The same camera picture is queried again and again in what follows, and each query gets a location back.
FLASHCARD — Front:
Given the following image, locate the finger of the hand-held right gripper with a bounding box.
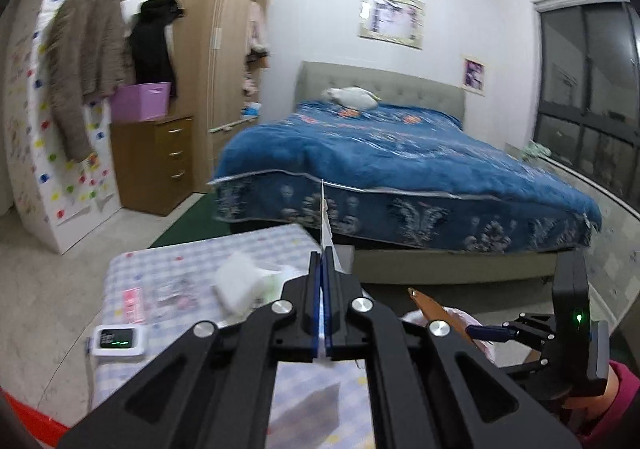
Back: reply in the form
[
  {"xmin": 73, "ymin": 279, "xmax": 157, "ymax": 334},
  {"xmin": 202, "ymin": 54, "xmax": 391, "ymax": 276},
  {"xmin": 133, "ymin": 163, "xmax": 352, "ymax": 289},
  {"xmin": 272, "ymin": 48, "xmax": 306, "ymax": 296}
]
[
  {"xmin": 500, "ymin": 358, "xmax": 548, "ymax": 382},
  {"xmin": 466, "ymin": 313, "xmax": 556, "ymax": 347}
]

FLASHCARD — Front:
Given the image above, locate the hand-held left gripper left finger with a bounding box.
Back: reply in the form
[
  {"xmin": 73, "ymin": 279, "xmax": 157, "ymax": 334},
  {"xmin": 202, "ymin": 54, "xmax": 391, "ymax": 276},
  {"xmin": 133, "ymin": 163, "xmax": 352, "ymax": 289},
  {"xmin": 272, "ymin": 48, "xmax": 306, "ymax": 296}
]
[{"xmin": 57, "ymin": 251, "xmax": 323, "ymax": 449}]

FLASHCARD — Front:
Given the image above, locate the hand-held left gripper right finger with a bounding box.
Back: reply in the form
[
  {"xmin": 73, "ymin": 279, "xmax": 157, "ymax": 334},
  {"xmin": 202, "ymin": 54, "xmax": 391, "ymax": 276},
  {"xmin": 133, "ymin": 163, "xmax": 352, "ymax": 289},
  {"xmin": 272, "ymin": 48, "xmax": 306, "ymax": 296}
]
[{"xmin": 324, "ymin": 246, "xmax": 583, "ymax": 449}]

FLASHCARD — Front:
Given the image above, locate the bin with pink bag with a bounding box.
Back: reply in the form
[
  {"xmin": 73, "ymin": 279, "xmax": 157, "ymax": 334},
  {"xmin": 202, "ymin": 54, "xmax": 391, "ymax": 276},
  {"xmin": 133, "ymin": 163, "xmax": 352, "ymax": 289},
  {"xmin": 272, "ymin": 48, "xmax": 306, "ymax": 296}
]
[{"xmin": 400, "ymin": 306, "xmax": 498, "ymax": 365}]

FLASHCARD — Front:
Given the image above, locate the brown scissors handle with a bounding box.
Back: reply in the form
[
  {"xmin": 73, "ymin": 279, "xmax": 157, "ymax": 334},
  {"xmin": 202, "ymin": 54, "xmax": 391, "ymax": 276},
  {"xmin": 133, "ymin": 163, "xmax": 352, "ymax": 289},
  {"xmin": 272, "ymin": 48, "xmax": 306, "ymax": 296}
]
[{"xmin": 407, "ymin": 286, "xmax": 483, "ymax": 355}]

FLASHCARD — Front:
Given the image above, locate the white printed packaging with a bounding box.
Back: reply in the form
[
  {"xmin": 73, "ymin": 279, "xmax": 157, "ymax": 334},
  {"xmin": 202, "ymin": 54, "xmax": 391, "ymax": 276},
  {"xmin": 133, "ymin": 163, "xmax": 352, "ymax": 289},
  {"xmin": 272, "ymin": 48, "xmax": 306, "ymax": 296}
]
[{"xmin": 319, "ymin": 179, "xmax": 342, "ymax": 362}]

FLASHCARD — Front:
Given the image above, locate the person's right forearm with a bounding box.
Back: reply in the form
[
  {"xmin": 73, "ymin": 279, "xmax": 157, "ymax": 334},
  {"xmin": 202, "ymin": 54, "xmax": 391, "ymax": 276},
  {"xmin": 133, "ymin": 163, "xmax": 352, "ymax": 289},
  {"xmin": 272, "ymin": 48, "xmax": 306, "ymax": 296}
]
[{"xmin": 582, "ymin": 360, "xmax": 640, "ymax": 449}]

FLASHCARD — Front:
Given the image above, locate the person's right hand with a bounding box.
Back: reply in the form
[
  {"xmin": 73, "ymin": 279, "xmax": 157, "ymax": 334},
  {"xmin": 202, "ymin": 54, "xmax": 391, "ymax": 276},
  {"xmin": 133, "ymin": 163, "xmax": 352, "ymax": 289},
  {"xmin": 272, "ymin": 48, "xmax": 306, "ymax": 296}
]
[{"xmin": 560, "ymin": 376, "xmax": 623, "ymax": 442}]

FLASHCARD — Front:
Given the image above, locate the green floor mat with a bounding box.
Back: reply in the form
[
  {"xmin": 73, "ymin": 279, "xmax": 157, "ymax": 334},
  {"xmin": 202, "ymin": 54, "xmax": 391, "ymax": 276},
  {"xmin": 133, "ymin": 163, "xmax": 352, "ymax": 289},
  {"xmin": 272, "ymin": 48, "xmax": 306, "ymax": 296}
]
[{"xmin": 149, "ymin": 192, "xmax": 233, "ymax": 250}]

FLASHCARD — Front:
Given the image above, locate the blue checked tablecloth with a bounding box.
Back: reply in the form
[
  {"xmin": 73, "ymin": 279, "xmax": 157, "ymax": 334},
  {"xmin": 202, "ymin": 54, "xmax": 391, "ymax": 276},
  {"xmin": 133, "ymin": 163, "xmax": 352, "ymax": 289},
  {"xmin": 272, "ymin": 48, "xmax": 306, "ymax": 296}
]
[{"xmin": 92, "ymin": 224, "xmax": 381, "ymax": 449}]

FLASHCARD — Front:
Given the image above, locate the pink printed packet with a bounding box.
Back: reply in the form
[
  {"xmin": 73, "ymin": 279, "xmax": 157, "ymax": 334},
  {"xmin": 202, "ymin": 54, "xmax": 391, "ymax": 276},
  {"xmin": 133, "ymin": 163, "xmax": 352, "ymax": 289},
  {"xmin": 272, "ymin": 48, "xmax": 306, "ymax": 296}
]
[{"xmin": 121, "ymin": 285, "xmax": 147, "ymax": 325}]

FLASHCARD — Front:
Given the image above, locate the white pocket router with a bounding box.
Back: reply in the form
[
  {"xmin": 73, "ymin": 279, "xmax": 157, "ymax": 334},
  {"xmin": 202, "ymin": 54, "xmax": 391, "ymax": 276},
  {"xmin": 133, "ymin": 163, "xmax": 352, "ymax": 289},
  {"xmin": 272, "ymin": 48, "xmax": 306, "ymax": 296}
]
[{"xmin": 90, "ymin": 325, "xmax": 148, "ymax": 357}]

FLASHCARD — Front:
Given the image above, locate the white pillow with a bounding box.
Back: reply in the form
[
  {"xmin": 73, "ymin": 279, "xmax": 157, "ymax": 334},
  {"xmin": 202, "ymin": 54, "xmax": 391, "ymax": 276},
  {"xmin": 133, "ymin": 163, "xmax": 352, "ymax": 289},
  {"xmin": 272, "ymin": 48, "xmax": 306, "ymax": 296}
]
[{"xmin": 320, "ymin": 86, "xmax": 382, "ymax": 111}]

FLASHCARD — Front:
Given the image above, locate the wooden drawer cabinet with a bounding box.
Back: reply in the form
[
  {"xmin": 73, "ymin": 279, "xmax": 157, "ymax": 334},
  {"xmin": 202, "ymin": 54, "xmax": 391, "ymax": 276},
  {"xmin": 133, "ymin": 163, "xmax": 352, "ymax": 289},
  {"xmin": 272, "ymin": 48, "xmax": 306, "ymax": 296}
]
[{"xmin": 110, "ymin": 115, "xmax": 196, "ymax": 216}]

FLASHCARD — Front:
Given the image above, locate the dark framed window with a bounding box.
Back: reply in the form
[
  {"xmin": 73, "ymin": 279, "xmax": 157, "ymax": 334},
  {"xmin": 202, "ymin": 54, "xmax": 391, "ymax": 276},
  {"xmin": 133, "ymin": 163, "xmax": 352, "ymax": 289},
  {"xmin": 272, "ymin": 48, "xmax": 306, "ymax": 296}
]
[{"xmin": 532, "ymin": 0, "xmax": 640, "ymax": 205}]

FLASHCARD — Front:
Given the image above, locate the purple plastic basket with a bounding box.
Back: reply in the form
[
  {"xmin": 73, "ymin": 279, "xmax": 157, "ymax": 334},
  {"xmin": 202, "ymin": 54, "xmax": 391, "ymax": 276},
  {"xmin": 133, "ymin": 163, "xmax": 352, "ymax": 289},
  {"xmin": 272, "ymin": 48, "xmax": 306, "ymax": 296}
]
[{"xmin": 110, "ymin": 82, "xmax": 173, "ymax": 122}]

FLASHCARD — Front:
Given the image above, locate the pink hanging garment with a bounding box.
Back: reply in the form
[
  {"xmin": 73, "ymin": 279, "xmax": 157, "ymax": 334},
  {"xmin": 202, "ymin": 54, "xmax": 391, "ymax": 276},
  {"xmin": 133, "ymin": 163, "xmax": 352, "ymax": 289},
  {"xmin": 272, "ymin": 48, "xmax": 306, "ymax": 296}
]
[{"xmin": 245, "ymin": 2, "xmax": 271, "ymax": 55}]

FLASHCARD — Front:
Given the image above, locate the red plastic stool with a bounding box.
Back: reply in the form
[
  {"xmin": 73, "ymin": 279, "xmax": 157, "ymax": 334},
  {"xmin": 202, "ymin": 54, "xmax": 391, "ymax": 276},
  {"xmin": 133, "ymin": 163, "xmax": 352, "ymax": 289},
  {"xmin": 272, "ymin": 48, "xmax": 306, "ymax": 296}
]
[{"xmin": 0, "ymin": 386, "xmax": 68, "ymax": 449}]

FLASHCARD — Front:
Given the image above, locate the light wooden wardrobe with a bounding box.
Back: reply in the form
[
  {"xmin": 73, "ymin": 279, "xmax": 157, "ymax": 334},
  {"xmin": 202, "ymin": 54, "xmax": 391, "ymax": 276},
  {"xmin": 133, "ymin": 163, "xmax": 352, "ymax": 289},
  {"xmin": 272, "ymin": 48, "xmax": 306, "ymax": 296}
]
[{"xmin": 159, "ymin": 0, "xmax": 275, "ymax": 195}]

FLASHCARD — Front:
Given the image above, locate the black jacket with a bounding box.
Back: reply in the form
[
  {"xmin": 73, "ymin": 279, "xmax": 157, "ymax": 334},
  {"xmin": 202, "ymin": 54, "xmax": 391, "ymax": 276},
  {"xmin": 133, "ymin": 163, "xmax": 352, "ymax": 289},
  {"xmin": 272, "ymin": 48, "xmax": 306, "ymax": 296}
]
[{"xmin": 129, "ymin": 0, "xmax": 183, "ymax": 97}]

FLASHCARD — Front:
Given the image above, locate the white polka dot cabinet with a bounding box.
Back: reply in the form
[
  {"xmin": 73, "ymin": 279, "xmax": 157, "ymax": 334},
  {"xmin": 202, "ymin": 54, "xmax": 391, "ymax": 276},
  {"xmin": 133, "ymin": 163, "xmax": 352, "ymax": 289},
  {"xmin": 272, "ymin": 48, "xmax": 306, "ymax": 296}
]
[{"xmin": 5, "ymin": 0, "xmax": 123, "ymax": 255}]

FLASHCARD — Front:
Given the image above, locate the brown quilted jacket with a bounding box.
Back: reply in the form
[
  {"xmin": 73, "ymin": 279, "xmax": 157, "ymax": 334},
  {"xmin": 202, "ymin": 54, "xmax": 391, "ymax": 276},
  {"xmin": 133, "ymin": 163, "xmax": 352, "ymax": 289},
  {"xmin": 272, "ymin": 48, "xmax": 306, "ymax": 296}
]
[{"xmin": 45, "ymin": 0, "xmax": 133, "ymax": 162}]

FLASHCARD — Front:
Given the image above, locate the grey upholstered bed frame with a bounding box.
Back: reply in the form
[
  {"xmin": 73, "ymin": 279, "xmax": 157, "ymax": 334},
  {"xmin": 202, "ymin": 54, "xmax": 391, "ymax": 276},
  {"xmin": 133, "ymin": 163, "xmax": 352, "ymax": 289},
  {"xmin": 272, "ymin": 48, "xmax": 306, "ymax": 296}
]
[{"xmin": 295, "ymin": 60, "xmax": 601, "ymax": 287}]

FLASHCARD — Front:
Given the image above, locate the small wall picture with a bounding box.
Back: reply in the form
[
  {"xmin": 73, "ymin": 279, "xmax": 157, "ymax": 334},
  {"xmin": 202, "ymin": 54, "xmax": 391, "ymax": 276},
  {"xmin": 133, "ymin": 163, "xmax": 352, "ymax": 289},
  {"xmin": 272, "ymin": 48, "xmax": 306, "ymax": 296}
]
[{"xmin": 462, "ymin": 56, "xmax": 486, "ymax": 91}]

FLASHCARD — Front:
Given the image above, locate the large wall poster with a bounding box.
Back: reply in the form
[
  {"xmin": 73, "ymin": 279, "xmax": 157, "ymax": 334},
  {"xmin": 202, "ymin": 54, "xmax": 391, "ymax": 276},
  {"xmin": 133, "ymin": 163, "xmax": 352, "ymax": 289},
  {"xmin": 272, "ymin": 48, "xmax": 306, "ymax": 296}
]
[{"xmin": 357, "ymin": 0, "xmax": 426, "ymax": 50}]

